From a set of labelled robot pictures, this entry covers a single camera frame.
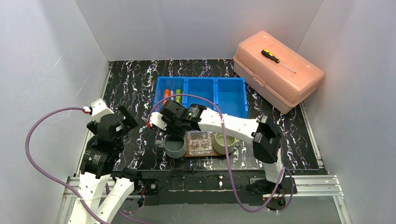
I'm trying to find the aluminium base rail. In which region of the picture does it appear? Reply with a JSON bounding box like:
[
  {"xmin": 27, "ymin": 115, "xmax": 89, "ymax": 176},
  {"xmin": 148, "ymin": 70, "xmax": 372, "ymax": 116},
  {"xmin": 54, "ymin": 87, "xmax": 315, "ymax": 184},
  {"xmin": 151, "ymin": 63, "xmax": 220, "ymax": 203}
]
[{"xmin": 62, "ymin": 175, "xmax": 344, "ymax": 198}]

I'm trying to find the oval wooden tray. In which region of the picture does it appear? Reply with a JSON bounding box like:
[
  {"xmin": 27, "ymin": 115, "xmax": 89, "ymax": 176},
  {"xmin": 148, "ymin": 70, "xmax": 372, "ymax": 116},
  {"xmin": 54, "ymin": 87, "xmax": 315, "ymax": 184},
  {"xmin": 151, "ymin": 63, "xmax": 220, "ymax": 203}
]
[{"xmin": 182, "ymin": 148, "xmax": 225, "ymax": 158}]

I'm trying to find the pink plastic toolbox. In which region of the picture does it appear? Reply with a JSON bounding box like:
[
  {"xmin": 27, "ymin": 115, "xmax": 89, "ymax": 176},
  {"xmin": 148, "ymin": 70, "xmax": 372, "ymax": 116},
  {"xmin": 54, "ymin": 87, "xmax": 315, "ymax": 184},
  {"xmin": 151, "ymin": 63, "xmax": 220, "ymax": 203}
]
[{"xmin": 233, "ymin": 31, "xmax": 325, "ymax": 114}]

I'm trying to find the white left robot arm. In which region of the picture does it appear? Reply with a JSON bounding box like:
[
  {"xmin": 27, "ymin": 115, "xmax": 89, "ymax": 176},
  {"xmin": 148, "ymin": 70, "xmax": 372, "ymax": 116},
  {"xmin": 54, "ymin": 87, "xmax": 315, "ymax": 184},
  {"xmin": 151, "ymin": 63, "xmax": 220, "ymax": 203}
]
[{"xmin": 68, "ymin": 103, "xmax": 141, "ymax": 224}]

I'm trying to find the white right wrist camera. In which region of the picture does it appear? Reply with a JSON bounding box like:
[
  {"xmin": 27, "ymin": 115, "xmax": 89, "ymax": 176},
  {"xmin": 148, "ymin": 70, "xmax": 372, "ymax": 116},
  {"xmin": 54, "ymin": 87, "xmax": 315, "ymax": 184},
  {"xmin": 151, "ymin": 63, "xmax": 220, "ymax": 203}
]
[{"xmin": 148, "ymin": 112, "xmax": 167, "ymax": 131}]

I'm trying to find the yellow black screwdriver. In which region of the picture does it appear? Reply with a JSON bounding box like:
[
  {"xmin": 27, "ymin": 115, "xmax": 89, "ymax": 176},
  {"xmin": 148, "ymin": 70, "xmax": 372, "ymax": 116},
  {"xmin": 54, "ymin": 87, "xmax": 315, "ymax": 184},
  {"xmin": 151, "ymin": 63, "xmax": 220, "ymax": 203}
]
[{"xmin": 261, "ymin": 49, "xmax": 296, "ymax": 74}]

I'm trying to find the grey-blue ceramic mug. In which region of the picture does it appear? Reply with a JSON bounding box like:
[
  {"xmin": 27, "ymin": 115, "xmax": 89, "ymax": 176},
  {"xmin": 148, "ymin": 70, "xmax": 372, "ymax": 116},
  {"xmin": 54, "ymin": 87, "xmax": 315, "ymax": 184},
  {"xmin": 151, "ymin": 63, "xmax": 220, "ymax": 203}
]
[{"xmin": 155, "ymin": 135, "xmax": 187, "ymax": 159}]

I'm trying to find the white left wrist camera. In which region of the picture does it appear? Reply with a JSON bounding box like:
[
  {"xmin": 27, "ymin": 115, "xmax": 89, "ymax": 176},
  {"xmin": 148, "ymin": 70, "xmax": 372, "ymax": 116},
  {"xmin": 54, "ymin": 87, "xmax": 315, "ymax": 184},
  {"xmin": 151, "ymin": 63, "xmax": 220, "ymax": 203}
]
[{"xmin": 91, "ymin": 98, "xmax": 114, "ymax": 123}]

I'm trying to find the blue three-compartment bin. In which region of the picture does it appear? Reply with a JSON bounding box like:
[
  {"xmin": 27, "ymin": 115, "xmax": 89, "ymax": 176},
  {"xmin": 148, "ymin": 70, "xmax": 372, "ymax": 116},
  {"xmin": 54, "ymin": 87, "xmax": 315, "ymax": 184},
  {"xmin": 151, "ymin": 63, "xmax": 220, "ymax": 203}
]
[{"xmin": 153, "ymin": 77, "xmax": 248, "ymax": 119}]

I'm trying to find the light green ceramic mug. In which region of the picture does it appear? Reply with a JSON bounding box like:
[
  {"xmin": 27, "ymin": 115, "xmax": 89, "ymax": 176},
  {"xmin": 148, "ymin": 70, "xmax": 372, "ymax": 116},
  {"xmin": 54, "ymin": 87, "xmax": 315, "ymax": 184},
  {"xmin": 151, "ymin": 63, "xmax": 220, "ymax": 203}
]
[{"xmin": 212, "ymin": 133, "xmax": 242, "ymax": 155}]

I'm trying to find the orange toothpaste tube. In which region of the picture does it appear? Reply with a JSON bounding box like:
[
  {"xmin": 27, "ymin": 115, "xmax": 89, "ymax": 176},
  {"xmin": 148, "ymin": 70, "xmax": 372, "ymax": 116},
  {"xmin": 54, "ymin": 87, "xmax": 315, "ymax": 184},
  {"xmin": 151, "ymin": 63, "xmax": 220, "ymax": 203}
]
[{"xmin": 163, "ymin": 89, "xmax": 170, "ymax": 105}]

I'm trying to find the clear plastic toothbrush holder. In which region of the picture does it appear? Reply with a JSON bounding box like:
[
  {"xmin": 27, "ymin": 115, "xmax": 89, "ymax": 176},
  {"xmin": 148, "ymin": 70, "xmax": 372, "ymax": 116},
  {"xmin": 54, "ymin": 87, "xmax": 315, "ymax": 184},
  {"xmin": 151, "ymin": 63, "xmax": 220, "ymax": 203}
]
[{"xmin": 187, "ymin": 131, "xmax": 212, "ymax": 156}]

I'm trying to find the yellow-green toothpaste tube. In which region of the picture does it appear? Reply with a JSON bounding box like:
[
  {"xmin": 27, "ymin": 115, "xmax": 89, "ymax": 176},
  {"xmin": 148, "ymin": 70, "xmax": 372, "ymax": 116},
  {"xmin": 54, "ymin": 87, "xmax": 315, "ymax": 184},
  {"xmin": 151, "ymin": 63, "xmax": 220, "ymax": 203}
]
[{"xmin": 175, "ymin": 89, "xmax": 182, "ymax": 105}]

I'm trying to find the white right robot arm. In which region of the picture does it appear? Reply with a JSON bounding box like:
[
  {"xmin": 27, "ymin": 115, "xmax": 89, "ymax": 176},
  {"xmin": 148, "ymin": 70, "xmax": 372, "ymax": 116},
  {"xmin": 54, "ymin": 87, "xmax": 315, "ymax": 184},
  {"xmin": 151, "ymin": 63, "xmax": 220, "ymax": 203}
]
[{"xmin": 149, "ymin": 100, "xmax": 284, "ymax": 183}]

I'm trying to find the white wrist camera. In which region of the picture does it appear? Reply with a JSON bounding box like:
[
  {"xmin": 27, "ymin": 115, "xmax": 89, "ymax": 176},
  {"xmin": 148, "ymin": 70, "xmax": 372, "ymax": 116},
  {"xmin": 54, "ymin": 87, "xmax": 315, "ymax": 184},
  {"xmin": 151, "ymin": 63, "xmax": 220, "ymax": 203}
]
[
  {"xmin": 91, "ymin": 98, "xmax": 114, "ymax": 123},
  {"xmin": 148, "ymin": 112, "xmax": 167, "ymax": 131}
]

